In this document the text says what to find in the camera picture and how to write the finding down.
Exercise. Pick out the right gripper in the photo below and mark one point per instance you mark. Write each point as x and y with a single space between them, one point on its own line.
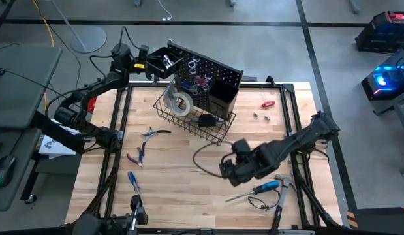
244 166

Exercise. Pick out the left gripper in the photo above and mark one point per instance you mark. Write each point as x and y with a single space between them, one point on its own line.
143 60

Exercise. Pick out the silver metal bit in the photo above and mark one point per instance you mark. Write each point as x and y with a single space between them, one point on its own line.
165 60

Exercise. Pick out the black blue grip screwdriver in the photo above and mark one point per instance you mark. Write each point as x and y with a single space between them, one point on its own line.
267 186

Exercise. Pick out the white tape roll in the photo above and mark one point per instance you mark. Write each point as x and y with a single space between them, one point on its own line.
188 107

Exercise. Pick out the black hex key set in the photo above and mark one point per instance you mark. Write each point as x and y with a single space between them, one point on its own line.
206 120

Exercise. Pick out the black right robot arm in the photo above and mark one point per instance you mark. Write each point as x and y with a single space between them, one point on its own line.
299 140

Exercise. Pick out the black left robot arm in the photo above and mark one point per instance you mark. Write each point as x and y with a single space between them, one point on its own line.
90 91

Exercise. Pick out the wide black plastic bin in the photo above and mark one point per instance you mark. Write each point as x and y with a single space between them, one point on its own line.
159 70

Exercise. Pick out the silver pegboard hook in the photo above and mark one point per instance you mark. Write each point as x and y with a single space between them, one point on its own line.
193 65

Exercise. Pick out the grey furniture leg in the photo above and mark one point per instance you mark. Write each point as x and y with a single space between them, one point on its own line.
138 2
355 5
233 2

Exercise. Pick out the grey floor stand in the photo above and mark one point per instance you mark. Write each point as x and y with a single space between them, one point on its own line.
90 39

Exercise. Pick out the tall black plastic bin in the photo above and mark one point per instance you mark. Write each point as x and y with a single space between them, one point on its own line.
221 98

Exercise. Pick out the red plastic object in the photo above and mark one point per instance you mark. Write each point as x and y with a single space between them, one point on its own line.
91 104

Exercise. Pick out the small blue screwdriver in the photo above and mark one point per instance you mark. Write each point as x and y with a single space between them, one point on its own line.
133 179

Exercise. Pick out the white printed paper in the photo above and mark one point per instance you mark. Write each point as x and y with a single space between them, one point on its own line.
55 147

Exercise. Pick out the grey desk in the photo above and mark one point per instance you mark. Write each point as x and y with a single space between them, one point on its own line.
22 91
15 199

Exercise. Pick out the black yellow striped box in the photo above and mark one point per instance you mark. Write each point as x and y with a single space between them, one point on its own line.
384 222

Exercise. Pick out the lit computer case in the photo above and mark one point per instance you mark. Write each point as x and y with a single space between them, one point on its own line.
394 85

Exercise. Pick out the black computer mouse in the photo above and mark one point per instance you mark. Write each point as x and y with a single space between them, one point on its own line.
4 168

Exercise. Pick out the desk caster wheel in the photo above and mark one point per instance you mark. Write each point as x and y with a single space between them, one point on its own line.
31 199

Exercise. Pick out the black red toolbox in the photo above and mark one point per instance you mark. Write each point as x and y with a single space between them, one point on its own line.
381 36

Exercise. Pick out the silver aluminium rail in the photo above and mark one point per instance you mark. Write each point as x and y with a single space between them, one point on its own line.
296 232

